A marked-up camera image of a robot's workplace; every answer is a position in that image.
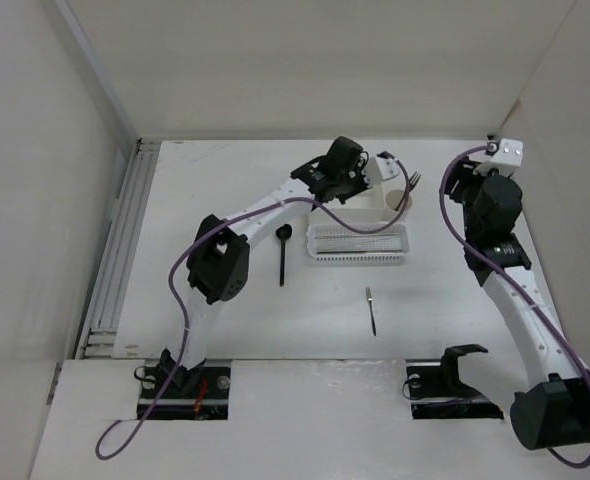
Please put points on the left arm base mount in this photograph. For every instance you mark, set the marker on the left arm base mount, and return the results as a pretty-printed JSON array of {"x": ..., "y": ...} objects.
[{"x": 199, "y": 394}]

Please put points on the brown wooden fork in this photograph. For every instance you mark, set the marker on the brown wooden fork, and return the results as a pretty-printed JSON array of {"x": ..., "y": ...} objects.
[{"x": 405, "y": 198}]

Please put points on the small metal fork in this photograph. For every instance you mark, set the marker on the small metal fork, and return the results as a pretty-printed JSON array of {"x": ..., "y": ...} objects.
[{"x": 370, "y": 302}]

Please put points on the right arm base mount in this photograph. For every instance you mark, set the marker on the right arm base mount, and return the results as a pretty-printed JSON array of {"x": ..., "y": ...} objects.
[{"x": 435, "y": 391}]

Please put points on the aluminium rail frame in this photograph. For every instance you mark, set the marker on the aluminium rail frame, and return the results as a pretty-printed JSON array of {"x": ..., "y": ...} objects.
[{"x": 96, "y": 332}]

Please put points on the white perforated basket tray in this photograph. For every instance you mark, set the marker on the white perforated basket tray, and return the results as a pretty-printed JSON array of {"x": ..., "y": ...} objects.
[{"x": 326, "y": 246}]

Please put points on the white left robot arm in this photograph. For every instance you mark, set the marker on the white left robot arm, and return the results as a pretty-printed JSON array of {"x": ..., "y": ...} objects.
[{"x": 215, "y": 267}]

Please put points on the black spoon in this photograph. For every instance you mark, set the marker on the black spoon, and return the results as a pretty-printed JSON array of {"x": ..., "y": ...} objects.
[{"x": 283, "y": 234}]

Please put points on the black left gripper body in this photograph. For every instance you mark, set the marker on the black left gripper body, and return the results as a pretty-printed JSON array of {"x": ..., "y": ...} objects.
[{"x": 350, "y": 183}]

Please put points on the metal chopstick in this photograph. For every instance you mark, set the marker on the metal chopstick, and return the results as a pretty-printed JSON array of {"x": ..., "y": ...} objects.
[{"x": 365, "y": 237}]

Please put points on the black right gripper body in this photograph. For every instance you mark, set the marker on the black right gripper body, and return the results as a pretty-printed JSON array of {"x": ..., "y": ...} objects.
[{"x": 466, "y": 192}]

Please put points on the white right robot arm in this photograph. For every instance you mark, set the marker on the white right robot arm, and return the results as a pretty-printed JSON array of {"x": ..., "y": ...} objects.
[{"x": 549, "y": 407}]

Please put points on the white paper cup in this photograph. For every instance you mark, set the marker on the white paper cup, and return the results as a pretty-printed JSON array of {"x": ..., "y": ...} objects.
[{"x": 393, "y": 204}]

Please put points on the white square box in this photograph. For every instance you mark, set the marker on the white square box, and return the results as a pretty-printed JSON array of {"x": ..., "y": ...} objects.
[{"x": 366, "y": 207}]

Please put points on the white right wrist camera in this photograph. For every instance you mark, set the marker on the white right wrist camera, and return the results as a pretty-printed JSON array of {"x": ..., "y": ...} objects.
[{"x": 505, "y": 157}]

